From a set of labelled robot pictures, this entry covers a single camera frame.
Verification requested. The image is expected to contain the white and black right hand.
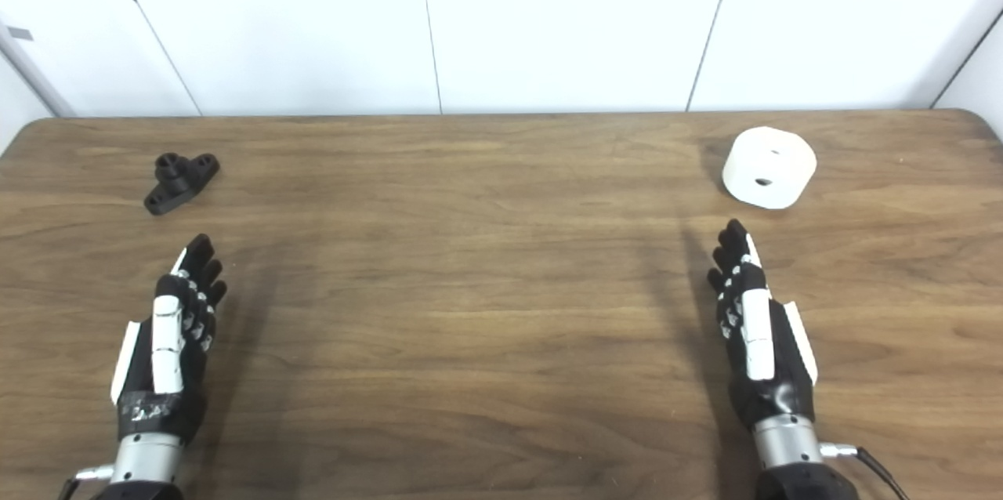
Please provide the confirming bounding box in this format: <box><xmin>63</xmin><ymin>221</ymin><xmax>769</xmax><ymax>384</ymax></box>
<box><xmin>707</xmin><ymin>219</ymin><xmax>818</xmax><ymax>430</ymax></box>

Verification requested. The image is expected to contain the white and black left hand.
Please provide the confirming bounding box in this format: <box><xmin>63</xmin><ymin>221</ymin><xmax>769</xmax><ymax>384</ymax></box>
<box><xmin>110</xmin><ymin>234</ymin><xmax>228</xmax><ymax>444</ymax></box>

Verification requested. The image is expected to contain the black flanged holder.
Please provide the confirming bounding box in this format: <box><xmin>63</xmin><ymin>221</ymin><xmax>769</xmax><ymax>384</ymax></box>
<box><xmin>143</xmin><ymin>153</ymin><xmax>220</xmax><ymax>216</ymax></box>

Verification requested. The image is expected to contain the round white piece with holes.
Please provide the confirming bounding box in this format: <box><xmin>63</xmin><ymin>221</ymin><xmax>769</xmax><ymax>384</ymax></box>
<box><xmin>722</xmin><ymin>126</ymin><xmax>817</xmax><ymax>210</ymax></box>

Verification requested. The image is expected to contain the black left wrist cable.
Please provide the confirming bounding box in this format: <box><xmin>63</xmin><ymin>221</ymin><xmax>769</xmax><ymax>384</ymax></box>
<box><xmin>59</xmin><ymin>466</ymin><xmax>115</xmax><ymax>500</ymax></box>

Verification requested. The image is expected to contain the grey wall corner strip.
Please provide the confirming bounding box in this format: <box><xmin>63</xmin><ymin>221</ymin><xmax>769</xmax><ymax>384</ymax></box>
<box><xmin>0</xmin><ymin>14</ymin><xmax>76</xmax><ymax>118</ymax></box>

